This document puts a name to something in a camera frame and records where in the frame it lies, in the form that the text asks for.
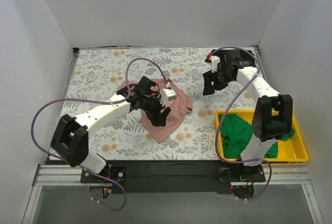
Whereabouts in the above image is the pink t shirt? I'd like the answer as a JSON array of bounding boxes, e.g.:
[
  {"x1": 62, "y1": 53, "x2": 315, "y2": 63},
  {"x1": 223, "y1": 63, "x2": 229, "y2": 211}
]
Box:
[{"x1": 119, "y1": 78, "x2": 194, "y2": 144}]

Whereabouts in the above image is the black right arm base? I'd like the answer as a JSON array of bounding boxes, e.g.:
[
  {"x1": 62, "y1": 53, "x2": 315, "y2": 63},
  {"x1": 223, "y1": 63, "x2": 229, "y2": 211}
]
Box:
[{"x1": 217, "y1": 164, "x2": 266, "y2": 183}]

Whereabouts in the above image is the folded black t shirt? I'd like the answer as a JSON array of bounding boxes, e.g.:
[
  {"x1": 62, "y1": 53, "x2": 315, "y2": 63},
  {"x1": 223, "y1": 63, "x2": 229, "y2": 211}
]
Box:
[{"x1": 210, "y1": 49, "x2": 256, "y2": 67}]

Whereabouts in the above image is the yellow plastic bin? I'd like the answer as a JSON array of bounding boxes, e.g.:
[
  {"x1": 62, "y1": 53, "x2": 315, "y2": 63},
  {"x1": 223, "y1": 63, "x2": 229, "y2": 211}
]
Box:
[{"x1": 218, "y1": 110, "x2": 309, "y2": 163}]

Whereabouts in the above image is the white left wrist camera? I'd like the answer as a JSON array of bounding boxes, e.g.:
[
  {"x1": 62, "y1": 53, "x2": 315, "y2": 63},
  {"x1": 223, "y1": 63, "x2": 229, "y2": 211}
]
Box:
[{"x1": 160, "y1": 82, "x2": 177, "y2": 106}]

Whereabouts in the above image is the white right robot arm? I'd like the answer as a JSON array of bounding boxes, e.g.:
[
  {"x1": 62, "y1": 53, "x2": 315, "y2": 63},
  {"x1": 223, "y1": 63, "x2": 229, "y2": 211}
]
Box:
[{"x1": 203, "y1": 47, "x2": 293, "y2": 168}]

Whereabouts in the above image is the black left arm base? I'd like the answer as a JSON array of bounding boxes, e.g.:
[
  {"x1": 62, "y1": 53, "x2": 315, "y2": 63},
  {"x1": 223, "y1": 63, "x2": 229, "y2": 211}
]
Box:
[{"x1": 80, "y1": 166, "x2": 127, "y2": 184}]

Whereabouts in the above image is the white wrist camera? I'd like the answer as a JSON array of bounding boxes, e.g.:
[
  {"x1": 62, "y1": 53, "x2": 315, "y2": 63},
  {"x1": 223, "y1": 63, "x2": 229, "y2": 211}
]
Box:
[
  {"x1": 160, "y1": 82, "x2": 177, "y2": 106},
  {"x1": 204, "y1": 54, "x2": 220, "y2": 73}
]

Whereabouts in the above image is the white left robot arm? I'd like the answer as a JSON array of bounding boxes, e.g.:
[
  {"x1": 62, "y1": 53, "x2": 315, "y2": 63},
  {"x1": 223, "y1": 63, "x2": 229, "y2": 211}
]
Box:
[{"x1": 51, "y1": 77, "x2": 177, "y2": 178}]

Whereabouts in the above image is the floral patterned table mat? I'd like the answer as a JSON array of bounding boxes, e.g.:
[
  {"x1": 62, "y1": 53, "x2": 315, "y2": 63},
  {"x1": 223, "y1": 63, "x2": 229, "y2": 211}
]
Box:
[{"x1": 62, "y1": 48, "x2": 255, "y2": 160}]

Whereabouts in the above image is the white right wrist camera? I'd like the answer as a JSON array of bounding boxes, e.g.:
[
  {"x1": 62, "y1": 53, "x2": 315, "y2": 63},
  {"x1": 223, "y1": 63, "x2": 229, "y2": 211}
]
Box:
[{"x1": 204, "y1": 54, "x2": 220, "y2": 73}]

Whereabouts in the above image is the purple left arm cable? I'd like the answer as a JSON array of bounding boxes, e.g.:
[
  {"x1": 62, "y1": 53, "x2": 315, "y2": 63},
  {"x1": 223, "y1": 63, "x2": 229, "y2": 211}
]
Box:
[{"x1": 31, "y1": 58, "x2": 173, "y2": 211}]

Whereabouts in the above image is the green t shirt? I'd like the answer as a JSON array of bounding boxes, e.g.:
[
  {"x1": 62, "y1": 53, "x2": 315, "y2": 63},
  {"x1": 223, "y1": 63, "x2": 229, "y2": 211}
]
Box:
[{"x1": 217, "y1": 114, "x2": 296, "y2": 159}]

